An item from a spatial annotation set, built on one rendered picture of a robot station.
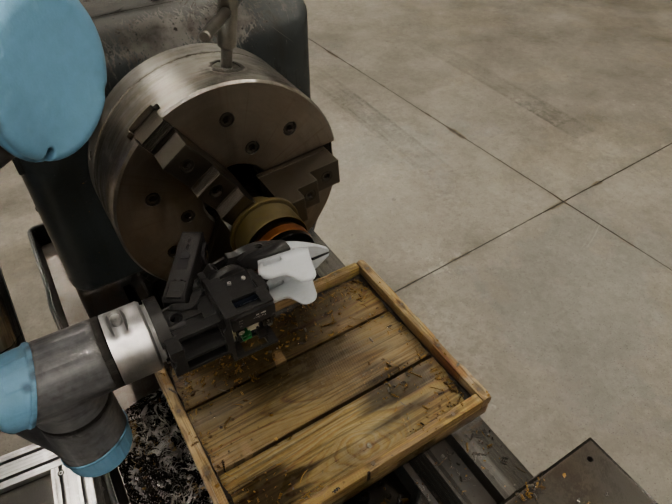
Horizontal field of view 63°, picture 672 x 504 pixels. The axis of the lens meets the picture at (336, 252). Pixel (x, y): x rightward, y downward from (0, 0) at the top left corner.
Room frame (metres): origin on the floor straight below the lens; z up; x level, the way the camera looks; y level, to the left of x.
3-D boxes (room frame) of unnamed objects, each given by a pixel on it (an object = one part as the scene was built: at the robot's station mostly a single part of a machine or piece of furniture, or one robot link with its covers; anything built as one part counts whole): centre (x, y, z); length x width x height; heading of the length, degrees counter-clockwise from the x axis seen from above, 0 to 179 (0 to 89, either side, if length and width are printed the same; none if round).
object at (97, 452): (0.31, 0.29, 0.98); 0.11 x 0.08 x 0.11; 67
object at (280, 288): (0.43, 0.04, 1.07); 0.09 x 0.06 x 0.03; 121
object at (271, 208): (0.50, 0.08, 1.08); 0.09 x 0.09 x 0.09; 32
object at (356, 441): (0.42, 0.03, 0.89); 0.36 x 0.30 x 0.04; 122
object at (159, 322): (0.37, 0.13, 1.08); 0.12 x 0.09 x 0.08; 121
